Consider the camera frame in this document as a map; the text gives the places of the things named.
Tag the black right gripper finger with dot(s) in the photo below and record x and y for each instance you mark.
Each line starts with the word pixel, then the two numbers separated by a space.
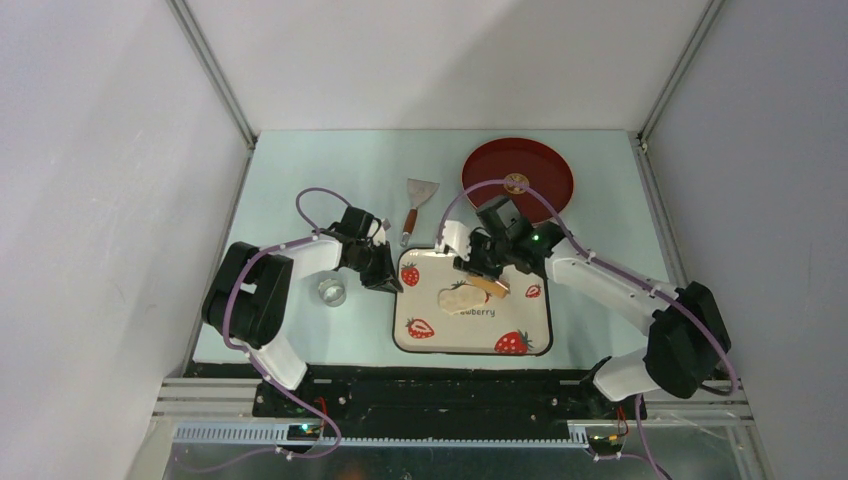
pixel 465 264
pixel 490 271

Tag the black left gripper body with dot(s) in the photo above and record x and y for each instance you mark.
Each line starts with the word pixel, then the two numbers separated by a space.
pixel 366 253

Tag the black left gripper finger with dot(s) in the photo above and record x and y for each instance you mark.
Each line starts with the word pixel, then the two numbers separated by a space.
pixel 372 276
pixel 388 277

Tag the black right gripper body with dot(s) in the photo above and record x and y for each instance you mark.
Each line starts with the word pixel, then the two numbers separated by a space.
pixel 496 248

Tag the wooden dough roller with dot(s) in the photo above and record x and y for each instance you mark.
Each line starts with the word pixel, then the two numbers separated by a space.
pixel 496 287

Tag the white dough piece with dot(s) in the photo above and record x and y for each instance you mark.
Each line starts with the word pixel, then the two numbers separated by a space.
pixel 461 298

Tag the strawberry print rectangular tray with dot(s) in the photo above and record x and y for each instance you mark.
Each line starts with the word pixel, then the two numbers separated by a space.
pixel 517 325

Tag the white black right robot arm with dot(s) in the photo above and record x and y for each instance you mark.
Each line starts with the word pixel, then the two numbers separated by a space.
pixel 686 336

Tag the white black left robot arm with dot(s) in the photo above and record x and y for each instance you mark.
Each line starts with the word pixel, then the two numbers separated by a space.
pixel 247 299

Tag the round red lacquer tray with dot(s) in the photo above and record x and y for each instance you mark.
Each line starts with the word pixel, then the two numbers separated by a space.
pixel 521 162

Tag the metal scraper wooden handle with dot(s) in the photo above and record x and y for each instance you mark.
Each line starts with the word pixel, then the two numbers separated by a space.
pixel 419 192

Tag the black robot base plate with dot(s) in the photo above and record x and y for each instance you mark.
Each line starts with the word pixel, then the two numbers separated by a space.
pixel 412 403

